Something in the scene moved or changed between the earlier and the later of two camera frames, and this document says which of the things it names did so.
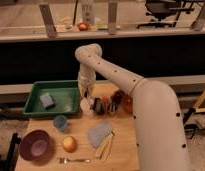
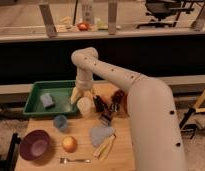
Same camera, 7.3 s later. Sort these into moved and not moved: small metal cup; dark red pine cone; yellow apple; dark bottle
Moved: dark bottle
Not moved: dark red pine cone; small metal cup; yellow apple
